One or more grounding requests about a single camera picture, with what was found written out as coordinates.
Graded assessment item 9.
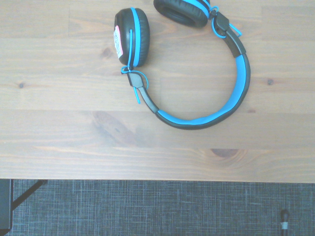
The black and blue headphone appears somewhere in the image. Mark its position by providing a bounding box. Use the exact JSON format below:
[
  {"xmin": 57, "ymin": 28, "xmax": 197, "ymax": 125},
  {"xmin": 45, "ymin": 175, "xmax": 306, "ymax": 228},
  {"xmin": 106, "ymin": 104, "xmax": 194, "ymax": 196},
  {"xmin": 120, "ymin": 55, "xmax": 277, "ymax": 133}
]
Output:
[{"xmin": 114, "ymin": 0, "xmax": 252, "ymax": 130}]

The wooden desk with black frame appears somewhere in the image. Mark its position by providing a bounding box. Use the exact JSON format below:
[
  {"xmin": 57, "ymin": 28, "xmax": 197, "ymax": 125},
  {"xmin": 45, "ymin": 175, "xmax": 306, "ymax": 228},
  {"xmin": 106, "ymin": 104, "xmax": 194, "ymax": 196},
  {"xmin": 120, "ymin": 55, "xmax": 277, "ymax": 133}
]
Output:
[{"xmin": 0, "ymin": 179, "xmax": 49, "ymax": 231}]

